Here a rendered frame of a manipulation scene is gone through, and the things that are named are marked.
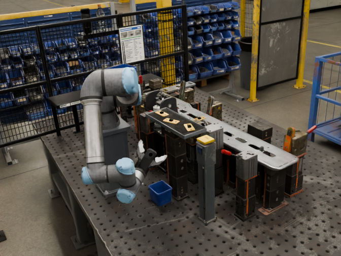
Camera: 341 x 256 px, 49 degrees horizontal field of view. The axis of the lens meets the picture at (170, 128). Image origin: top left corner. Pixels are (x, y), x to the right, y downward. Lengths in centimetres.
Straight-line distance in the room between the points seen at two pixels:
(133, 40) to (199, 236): 179
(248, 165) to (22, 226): 214
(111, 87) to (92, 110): 13
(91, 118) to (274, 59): 425
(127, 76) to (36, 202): 225
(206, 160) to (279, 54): 402
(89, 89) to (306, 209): 127
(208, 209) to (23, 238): 177
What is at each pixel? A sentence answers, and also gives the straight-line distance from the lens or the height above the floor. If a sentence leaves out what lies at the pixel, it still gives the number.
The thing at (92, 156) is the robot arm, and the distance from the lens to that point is 160.
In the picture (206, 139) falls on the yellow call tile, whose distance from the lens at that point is 176.
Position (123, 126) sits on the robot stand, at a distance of 210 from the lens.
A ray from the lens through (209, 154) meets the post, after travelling 177.
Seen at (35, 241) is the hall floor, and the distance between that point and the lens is 321.
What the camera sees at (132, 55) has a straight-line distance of 317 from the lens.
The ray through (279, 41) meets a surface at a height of 75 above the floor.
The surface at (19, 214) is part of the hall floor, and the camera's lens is 356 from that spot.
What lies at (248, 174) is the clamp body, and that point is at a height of 97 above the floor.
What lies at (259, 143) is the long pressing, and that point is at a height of 100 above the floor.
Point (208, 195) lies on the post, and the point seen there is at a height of 86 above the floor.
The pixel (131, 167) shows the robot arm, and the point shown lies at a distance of 157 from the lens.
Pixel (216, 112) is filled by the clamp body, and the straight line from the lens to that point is 250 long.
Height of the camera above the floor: 195
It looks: 25 degrees down
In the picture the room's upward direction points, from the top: 4 degrees counter-clockwise
